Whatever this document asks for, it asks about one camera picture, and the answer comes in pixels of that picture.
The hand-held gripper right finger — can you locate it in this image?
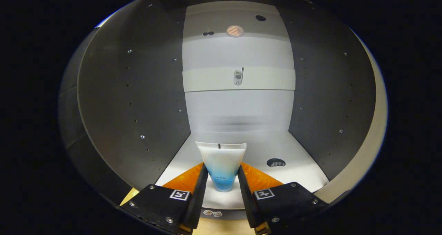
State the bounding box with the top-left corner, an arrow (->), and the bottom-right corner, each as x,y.
237,162 -> 328,235

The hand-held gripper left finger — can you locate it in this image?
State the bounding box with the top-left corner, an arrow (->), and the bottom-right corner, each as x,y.
119,162 -> 209,235

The dark grey cabinet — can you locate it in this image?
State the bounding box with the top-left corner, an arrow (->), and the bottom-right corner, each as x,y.
59,0 -> 377,222

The white cabinet shelf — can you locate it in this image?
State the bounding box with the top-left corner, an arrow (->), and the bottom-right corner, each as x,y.
155,131 -> 330,209

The white and blue tube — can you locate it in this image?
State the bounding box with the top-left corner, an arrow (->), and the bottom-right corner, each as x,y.
195,142 -> 247,192

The black backdrop cloth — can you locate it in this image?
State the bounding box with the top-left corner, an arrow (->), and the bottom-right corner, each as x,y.
58,31 -> 87,180

